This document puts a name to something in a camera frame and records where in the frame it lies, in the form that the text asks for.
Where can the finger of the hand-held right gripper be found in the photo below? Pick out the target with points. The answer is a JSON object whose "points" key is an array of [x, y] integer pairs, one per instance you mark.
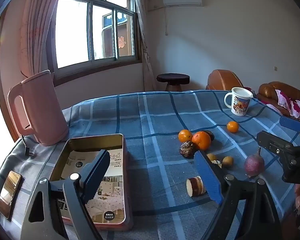
{"points": [[270, 142], [290, 124]]}

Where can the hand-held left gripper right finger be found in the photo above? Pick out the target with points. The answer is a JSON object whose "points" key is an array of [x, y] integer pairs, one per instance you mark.
{"points": [[207, 177]]}

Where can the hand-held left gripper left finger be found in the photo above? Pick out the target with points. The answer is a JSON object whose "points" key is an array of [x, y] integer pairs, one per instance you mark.
{"points": [[97, 172]]}

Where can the cut brown root piece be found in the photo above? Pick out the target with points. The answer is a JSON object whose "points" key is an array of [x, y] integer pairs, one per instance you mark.
{"points": [[195, 186]]}

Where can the small yellow fruit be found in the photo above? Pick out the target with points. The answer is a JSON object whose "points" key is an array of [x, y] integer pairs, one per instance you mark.
{"points": [[227, 159], [211, 157]]}

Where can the reddish purple fruit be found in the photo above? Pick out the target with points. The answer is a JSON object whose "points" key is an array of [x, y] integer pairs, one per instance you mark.
{"points": [[254, 166]]}

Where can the dark cracked round fruit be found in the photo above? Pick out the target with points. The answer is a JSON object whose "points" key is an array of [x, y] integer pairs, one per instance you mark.
{"points": [[187, 150]]}

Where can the rectangular metal tin box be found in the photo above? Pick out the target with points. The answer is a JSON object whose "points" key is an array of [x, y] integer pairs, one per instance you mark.
{"points": [[65, 160]]}

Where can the large orange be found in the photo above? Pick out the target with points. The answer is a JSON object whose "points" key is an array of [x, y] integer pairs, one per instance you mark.
{"points": [[201, 140]]}

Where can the small round orange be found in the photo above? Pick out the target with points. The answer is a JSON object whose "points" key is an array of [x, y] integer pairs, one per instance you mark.
{"points": [[233, 127]]}

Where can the medium orange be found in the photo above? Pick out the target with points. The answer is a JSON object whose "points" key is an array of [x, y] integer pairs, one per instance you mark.
{"points": [[185, 135]]}

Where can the printed paper leaflet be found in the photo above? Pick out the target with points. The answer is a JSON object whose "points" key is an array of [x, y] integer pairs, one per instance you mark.
{"points": [[115, 177]]}

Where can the pink floral cushion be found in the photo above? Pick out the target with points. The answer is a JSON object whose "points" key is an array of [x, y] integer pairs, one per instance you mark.
{"points": [[295, 105]]}

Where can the pink floral cloth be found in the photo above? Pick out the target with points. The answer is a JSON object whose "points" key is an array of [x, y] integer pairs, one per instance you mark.
{"points": [[270, 106]]}

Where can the brown leather sofa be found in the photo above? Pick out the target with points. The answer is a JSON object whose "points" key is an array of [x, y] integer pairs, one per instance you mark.
{"points": [[267, 88]]}

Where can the white cartoon print mug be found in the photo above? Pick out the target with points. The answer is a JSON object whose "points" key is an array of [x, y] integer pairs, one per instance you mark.
{"points": [[240, 105]]}

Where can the red cloth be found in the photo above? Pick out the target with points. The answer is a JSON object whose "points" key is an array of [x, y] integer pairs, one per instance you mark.
{"points": [[248, 89]]}

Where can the brown leather armchair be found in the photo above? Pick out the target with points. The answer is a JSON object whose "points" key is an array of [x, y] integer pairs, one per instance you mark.
{"points": [[222, 80]]}

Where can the blue plaid tablecloth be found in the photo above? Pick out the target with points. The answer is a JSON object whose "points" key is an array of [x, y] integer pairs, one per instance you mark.
{"points": [[152, 115]]}

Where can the pink electric kettle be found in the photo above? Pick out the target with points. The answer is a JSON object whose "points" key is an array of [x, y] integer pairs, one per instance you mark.
{"points": [[37, 110]]}

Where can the black smartphone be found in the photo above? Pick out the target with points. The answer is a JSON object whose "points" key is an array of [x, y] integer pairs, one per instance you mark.
{"points": [[8, 195]]}

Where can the round dark wooden stool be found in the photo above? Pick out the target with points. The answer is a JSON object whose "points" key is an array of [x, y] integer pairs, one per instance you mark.
{"points": [[172, 78]]}

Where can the red paper window decoration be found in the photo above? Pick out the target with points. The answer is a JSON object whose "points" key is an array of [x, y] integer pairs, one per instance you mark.
{"points": [[121, 42]]}

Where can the pale tied curtain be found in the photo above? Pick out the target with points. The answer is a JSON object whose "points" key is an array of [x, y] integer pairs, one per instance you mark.
{"points": [[142, 42]]}

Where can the sliding glass window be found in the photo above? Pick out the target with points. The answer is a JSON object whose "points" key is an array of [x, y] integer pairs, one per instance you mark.
{"points": [[72, 30]]}

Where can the pink curtain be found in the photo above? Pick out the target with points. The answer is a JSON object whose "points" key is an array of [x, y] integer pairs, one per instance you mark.
{"points": [[40, 30]]}

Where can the white wall pipe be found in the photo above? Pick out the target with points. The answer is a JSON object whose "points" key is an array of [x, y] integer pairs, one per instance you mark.
{"points": [[166, 20]]}

